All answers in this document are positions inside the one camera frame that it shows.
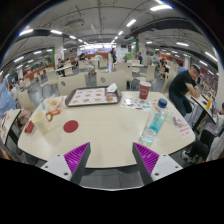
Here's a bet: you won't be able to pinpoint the person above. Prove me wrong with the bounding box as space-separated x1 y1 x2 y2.
168 64 202 118
0 74 18 116

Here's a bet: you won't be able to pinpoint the beige chair with round hole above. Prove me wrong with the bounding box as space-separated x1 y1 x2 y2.
57 73 87 97
95 69 128 92

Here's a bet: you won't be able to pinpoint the ceiling lights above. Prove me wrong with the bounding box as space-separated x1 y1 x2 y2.
0 3 219 73

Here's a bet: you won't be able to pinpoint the flat round red coaster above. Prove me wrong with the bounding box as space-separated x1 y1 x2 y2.
63 119 80 134

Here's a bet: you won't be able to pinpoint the white napkin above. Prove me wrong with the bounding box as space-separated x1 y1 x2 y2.
105 82 119 93

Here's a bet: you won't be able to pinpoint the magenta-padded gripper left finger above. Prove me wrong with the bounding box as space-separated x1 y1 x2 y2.
39 142 92 186

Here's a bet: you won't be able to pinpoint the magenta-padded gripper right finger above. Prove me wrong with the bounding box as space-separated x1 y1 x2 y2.
131 142 184 186

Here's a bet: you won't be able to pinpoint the beige table with dark edge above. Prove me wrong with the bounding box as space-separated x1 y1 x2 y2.
0 108 22 145
186 93 216 124

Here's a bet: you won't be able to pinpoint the crumpled food wrapper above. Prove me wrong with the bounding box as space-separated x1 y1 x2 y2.
43 95 64 113

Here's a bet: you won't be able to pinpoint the brown food tray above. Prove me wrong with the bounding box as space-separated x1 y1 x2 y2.
64 85 123 108

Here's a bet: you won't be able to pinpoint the white card with red print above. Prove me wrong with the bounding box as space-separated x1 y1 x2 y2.
174 121 194 139

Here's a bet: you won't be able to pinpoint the red cardboard box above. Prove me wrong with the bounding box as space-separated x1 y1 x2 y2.
24 120 36 134

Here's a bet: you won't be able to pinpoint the red paper cup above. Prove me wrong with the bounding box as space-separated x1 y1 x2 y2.
138 81 152 101

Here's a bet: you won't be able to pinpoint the colourful printed leaflet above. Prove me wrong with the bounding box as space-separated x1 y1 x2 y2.
120 96 153 112

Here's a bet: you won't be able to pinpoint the far beige chairs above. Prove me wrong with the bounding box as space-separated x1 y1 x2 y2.
19 56 174 88

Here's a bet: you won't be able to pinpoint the ceiling air conditioner unit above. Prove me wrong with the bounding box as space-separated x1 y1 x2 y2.
64 18 86 29

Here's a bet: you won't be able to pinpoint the pink bag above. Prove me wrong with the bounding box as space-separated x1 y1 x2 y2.
18 109 33 126

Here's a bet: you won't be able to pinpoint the clear blue-capped water bottle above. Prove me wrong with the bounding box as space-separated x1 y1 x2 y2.
139 98 169 145

